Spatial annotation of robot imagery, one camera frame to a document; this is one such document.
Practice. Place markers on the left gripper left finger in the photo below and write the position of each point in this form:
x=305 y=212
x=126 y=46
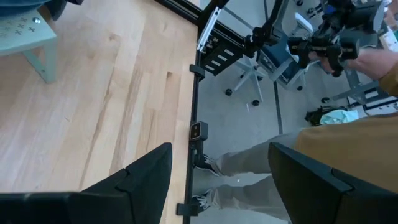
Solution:
x=93 y=208

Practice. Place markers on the blue denim baseball cap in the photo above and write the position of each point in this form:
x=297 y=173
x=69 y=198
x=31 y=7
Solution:
x=18 y=7

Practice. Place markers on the small black table camera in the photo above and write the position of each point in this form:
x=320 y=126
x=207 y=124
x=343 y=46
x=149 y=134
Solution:
x=202 y=130

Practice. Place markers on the black aluminium table frame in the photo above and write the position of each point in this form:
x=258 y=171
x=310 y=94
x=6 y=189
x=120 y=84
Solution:
x=217 y=43

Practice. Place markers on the black bag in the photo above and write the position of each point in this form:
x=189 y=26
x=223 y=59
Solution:
x=314 y=116

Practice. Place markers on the person's forearm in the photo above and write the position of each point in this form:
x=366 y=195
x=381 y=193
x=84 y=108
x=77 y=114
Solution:
x=367 y=62

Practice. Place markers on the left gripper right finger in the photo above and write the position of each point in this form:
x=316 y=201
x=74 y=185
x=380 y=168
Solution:
x=326 y=199

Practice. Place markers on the pale green perforated metal shelf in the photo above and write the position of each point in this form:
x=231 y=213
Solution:
x=25 y=34

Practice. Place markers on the blue grey office chair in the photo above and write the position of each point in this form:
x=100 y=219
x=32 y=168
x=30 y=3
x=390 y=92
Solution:
x=276 y=57

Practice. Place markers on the person's hand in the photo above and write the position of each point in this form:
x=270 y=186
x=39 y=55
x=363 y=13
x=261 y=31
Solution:
x=320 y=63

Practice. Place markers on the silver aluminium bracket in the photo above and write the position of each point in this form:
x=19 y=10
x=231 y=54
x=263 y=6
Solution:
x=209 y=28

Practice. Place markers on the grey desk base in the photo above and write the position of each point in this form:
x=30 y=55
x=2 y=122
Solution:
x=357 y=90

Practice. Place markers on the person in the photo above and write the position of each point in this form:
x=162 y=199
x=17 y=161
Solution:
x=342 y=146

